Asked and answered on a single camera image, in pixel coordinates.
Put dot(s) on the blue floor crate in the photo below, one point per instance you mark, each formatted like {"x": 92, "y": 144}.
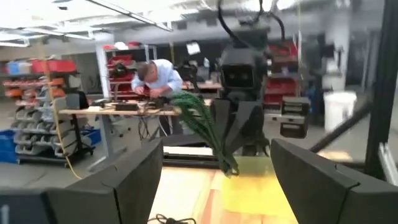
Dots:
{"x": 91, "y": 136}
{"x": 7, "y": 146}

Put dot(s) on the blue storage bin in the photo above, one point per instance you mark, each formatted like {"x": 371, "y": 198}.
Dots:
{"x": 18, "y": 67}

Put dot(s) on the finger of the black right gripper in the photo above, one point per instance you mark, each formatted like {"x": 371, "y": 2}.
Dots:
{"x": 221, "y": 121}
{"x": 248, "y": 124}

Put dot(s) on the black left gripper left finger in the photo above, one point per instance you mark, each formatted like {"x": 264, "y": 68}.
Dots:
{"x": 133, "y": 186}

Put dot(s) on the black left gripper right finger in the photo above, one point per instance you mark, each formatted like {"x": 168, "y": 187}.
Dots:
{"x": 311, "y": 186}

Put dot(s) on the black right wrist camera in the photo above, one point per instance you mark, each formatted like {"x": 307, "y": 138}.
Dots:
{"x": 238, "y": 76}

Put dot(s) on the yellow plastic bin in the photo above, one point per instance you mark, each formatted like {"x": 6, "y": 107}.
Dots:
{"x": 255, "y": 193}

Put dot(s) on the person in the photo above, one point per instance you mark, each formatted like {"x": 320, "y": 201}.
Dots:
{"x": 161, "y": 76}

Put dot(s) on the red storage bin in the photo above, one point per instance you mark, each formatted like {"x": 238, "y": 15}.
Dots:
{"x": 54, "y": 66}

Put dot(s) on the rolling rack of grey bins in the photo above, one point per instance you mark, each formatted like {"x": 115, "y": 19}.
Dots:
{"x": 37, "y": 137}

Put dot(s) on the red bin shelf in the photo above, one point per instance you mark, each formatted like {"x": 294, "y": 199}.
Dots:
{"x": 280, "y": 87}

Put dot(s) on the white shelf with red bins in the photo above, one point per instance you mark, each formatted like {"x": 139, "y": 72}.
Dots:
{"x": 119, "y": 60}

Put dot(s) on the ceiling light bar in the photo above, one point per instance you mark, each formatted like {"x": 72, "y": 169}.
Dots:
{"x": 133, "y": 15}

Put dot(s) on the black stacked drawer boxes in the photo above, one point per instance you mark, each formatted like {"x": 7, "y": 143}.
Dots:
{"x": 293, "y": 127}

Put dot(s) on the white bucket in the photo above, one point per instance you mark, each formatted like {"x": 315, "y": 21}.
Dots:
{"x": 339, "y": 109}

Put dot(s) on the wooden workbench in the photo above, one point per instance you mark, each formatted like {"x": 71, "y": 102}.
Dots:
{"x": 102, "y": 111}

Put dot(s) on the white paper sign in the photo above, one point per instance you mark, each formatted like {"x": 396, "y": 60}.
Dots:
{"x": 193, "y": 48}

